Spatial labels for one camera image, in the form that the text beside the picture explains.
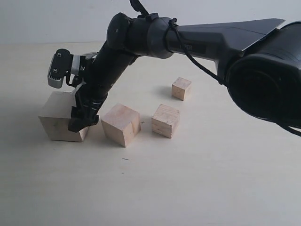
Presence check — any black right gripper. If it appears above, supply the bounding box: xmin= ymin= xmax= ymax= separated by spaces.
xmin=68 ymin=50 xmax=113 ymax=132

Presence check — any second largest wooden cube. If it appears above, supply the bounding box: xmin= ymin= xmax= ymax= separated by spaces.
xmin=101 ymin=104 xmax=141 ymax=147

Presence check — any third largest wooden cube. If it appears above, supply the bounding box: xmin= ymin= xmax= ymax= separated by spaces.
xmin=151 ymin=104 xmax=180 ymax=138

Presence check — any smallest wooden cube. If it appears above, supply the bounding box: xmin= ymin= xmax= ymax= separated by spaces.
xmin=172 ymin=77 xmax=192 ymax=101

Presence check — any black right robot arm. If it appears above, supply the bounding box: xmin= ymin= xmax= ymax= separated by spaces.
xmin=68 ymin=13 xmax=301 ymax=135

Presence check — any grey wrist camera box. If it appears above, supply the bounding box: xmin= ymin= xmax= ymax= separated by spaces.
xmin=48 ymin=48 xmax=81 ymax=89

